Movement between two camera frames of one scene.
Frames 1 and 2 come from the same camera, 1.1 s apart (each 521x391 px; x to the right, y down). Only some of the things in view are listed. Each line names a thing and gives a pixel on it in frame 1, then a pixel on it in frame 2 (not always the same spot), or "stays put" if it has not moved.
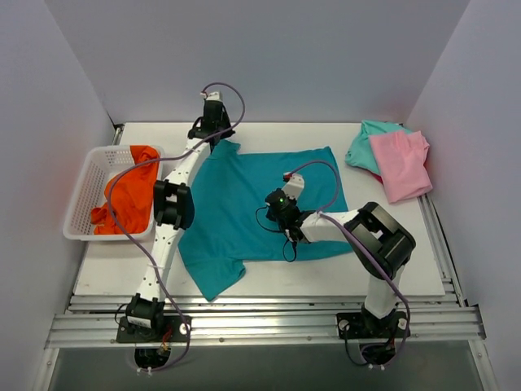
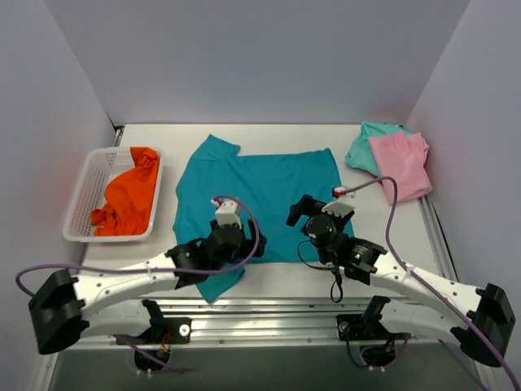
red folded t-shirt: (378, 177) stays put
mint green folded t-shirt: (361, 153) stays put
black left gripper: (214, 112) to (250, 235)
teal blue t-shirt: (230, 221) stays put
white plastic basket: (102, 164) stays put
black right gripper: (275, 199) to (305, 208)
